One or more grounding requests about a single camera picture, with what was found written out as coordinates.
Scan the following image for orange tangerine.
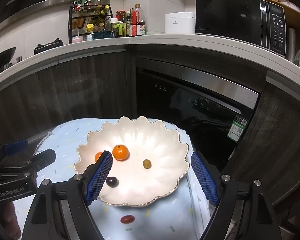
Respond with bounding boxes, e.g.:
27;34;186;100
94;152;103;162
112;145;129;161

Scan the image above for dark purple grape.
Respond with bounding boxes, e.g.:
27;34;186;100
106;177;119;188

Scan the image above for person's left hand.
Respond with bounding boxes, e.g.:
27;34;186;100
0;202;21;239

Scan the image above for light blue patterned cloth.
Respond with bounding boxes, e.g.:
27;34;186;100
13;117;213;240

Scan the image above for red cherry tomato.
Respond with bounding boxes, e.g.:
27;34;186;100
120;215;135;224

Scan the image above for orange tangerine in bowl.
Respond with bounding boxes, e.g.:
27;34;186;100
112;145;129;161

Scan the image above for small tan longan in bowl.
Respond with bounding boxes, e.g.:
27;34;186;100
142;159;152;169

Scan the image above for white scalloped fruit bowl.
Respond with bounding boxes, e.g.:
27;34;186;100
74;116;190;207

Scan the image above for built-in black dishwasher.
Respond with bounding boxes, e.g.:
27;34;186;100
136;59;260;170

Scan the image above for yellow cap bottle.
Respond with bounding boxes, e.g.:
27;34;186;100
86;23;94;41

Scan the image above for green lidded jar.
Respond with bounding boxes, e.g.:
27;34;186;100
110;18;125;37

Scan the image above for red lid jar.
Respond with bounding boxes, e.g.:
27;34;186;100
115;10;126;22

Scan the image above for dark soy sauce bottle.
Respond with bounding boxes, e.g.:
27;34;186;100
125;8;133;37

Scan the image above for red-label clear bottle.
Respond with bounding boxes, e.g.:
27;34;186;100
130;4;146;37

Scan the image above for black microwave oven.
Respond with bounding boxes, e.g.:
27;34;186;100
195;0;287;57

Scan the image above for white rice cooker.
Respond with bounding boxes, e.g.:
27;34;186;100
165;12;196;34

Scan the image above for black wire spice rack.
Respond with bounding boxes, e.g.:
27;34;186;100
68;1;113;44

